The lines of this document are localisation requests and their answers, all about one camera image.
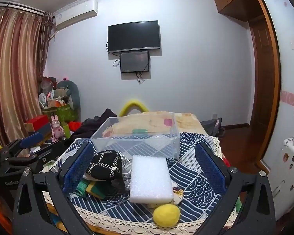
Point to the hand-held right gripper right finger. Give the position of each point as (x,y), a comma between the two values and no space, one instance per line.
(210,170)

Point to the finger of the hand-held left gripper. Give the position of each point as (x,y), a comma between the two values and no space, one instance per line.
(45,154)
(34,139)

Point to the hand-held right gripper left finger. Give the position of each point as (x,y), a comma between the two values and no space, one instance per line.
(78,170)

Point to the white foam sponge block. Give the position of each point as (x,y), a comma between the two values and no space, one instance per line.
(150,180)

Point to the yellow felt ball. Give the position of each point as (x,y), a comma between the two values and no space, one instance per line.
(166,214)

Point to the clear plastic box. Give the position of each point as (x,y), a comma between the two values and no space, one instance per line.
(134,137)

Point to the red box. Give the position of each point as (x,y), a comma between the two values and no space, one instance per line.
(36,122)

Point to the blue wave pattern cloth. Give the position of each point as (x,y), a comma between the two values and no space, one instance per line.
(193,183)

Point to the green yellow striped sock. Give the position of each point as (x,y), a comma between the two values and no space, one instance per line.
(90,189)

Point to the pink rabbit toy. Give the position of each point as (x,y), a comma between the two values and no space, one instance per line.
(56,128)

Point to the green cylinder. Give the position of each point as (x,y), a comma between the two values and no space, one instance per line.
(67,131)

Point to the green gift bag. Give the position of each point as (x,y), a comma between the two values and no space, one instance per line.
(66,113)

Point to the small printed pouch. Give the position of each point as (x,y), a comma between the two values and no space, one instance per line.
(177,195)

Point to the dark bag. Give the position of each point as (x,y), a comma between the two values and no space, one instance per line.
(214,126)

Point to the black clothing pile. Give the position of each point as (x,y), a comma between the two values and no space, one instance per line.
(88,127)

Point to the pile of toys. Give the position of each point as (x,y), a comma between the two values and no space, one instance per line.
(50,93)

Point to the printed beige blanket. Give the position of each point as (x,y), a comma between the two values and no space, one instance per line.
(186,123)

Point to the grey plush cushion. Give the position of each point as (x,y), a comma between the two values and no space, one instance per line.
(74,95)

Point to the striped brown curtain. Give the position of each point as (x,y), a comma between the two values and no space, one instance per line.
(14,73)

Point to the yellow curved foam tube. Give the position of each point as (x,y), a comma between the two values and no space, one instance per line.
(127,105)

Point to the white pink wardrobe door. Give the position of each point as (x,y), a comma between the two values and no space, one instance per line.
(290,73)

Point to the white air conditioner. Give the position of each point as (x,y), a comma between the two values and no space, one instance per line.
(74,14)

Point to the wooden door frame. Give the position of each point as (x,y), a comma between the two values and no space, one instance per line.
(265,83)

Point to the small black wall monitor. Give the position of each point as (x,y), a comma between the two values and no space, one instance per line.
(134,61)

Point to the black wall television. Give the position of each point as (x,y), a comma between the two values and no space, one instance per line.
(134,36)

